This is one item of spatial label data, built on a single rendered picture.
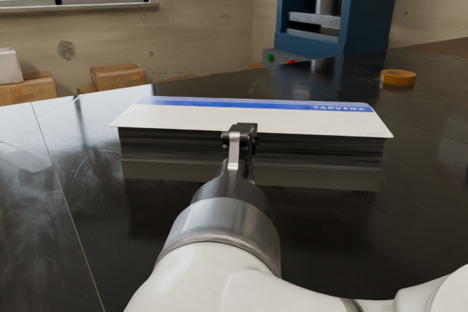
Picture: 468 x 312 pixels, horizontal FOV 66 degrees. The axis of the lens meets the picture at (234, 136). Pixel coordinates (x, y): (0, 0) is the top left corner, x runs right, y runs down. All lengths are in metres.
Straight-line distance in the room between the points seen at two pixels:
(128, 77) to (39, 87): 0.66
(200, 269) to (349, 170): 0.39
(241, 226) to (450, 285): 0.13
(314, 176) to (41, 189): 0.42
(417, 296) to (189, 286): 0.11
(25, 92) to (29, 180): 2.33
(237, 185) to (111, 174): 0.36
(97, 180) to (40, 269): 0.19
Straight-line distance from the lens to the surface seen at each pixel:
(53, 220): 0.55
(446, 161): 0.74
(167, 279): 0.21
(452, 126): 0.92
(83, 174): 0.65
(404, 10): 2.79
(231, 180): 0.31
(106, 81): 3.07
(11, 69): 3.00
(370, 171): 0.57
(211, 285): 0.20
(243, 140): 0.33
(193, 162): 0.56
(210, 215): 0.26
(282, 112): 0.58
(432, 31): 2.69
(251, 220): 0.26
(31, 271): 0.48
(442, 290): 0.19
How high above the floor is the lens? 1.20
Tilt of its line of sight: 24 degrees down
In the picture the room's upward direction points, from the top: straight up
